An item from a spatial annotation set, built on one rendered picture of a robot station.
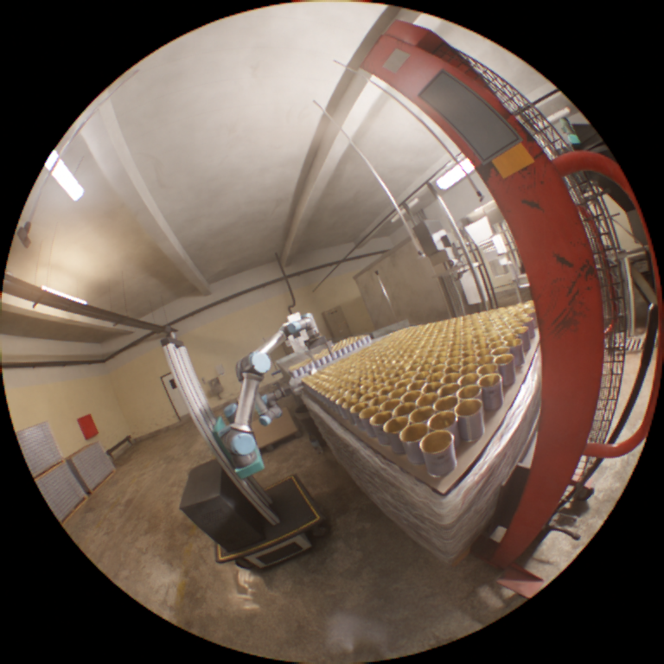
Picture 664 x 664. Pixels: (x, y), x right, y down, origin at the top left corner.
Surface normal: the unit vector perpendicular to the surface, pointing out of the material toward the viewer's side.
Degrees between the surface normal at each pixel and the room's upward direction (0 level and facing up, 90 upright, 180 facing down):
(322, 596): 0
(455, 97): 90
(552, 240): 90
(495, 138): 90
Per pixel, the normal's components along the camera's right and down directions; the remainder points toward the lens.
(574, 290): -0.86, 0.37
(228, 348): 0.34, -0.08
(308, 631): -0.38, -0.92
